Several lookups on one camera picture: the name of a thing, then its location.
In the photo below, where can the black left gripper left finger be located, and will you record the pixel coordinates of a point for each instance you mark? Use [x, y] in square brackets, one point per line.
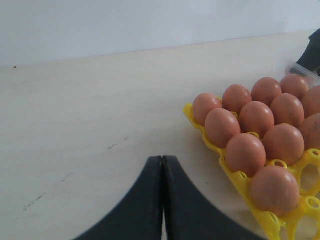
[139, 215]

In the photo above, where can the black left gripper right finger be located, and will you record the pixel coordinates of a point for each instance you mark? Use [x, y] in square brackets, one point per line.
[188, 214]

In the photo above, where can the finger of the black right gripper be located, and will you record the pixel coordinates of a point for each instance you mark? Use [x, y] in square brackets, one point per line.
[310, 59]

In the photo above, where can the brown egg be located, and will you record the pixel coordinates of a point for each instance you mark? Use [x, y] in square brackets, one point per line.
[287, 109]
[311, 101]
[265, 90]
[284, 142]
[245, 153]
[310, 130]
[275, 189]
[294, 84]
[235, 98]
[203, 104]
[221, 126]
[256, 117]

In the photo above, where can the clear plastic storage box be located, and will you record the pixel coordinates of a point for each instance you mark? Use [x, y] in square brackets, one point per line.
[311, 77]

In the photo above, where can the yellow plastic egg tray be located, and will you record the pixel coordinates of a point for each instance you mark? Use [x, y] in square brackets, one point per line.
[309, 205]

